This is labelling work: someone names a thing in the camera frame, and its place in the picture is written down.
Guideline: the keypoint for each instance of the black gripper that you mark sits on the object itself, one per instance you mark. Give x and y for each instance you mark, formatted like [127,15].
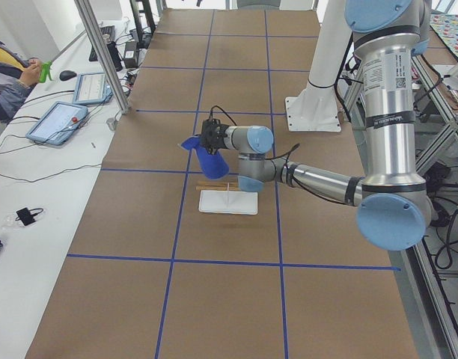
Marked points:
[218,137]

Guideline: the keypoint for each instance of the blue towel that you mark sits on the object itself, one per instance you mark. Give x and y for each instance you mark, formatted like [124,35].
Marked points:
[213,166]

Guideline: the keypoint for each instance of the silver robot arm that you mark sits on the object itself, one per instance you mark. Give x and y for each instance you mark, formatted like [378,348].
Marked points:
[393,210]

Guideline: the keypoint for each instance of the wooden towel rack bars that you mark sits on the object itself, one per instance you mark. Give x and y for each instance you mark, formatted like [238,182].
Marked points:
[217,184]

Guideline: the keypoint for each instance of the white towel rack base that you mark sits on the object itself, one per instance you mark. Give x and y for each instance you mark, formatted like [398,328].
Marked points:
[241,203]

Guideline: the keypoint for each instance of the seated person's hand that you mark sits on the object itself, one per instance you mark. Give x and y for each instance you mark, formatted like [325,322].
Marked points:
[31,75]

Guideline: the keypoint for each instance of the black power brick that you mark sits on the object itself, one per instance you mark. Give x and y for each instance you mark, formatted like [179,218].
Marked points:
[131,55]

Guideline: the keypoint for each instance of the upper teach pendant tablet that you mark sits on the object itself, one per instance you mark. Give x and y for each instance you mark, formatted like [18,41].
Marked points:
[91,89]

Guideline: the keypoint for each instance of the teach pendant tablet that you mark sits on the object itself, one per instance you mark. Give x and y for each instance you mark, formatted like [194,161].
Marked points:
[58,124]
[91,89]

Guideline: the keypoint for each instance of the lower teach pendant tablet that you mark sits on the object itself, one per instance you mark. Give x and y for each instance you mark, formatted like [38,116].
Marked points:
[58,124]

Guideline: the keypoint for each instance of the black computer mouse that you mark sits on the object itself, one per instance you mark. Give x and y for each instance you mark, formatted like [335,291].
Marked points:
[66,75]

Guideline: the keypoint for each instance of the green plastic tool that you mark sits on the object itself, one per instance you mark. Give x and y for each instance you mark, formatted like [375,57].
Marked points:
[45,72]

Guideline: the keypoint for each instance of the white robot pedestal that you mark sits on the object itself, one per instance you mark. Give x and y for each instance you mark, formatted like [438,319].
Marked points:
[315,108]

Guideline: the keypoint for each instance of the aluminium frame post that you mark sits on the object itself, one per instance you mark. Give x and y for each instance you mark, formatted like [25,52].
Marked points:
[95,36]

